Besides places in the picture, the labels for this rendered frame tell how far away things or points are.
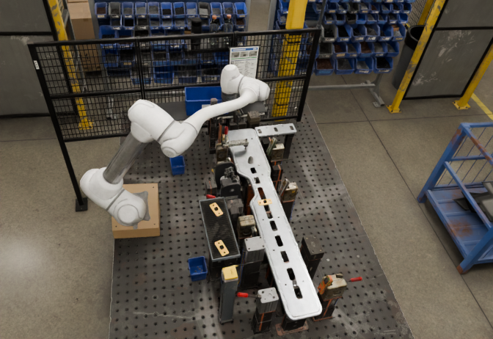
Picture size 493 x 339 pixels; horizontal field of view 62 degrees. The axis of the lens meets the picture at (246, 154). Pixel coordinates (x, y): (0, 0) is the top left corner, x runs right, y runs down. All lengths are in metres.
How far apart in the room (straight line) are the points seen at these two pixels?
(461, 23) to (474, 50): 0.46
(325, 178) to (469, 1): 2.52
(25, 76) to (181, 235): 2.34
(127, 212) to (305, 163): 1.45
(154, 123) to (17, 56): 2.45
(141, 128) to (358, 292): 1.55
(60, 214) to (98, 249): 0.50
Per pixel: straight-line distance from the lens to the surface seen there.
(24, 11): 3.96
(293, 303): 2.13
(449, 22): 4.82
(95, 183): 2.32
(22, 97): 4.47
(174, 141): 1.91
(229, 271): 1.99
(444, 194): 4.19
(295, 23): 3.00
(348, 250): 2.75
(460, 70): 5.34
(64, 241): 3.63
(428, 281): 3.72
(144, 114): 1.93
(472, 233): 4.00
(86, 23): 4.91
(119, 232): 2.63
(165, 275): 2.51
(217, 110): 2.13
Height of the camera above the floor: 2.89
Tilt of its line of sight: 44 degrees down
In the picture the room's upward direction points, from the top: 7 degrees clockwise
